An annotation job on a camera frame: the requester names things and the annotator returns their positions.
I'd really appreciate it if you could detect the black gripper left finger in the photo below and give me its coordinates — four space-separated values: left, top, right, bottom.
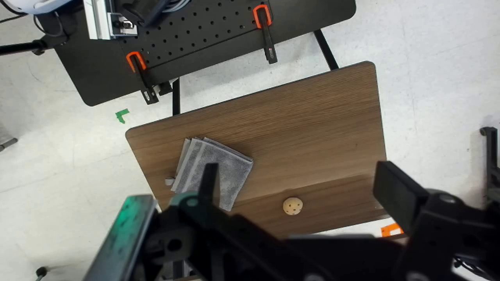
198 162 218 212

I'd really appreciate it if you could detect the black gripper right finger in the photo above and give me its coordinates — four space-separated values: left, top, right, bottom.
373 160 429 234

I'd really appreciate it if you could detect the grey towel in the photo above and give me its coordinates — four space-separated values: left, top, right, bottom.
170 135 254 213

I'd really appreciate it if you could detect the round tan wooden ball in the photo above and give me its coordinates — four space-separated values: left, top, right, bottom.
281 196 304 216

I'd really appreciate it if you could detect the black perforated robot base table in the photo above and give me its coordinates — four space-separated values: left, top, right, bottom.
56 0 356 106

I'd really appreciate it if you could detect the orange black clamp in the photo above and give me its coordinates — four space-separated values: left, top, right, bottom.
251 2 278 63
124 49 157 104

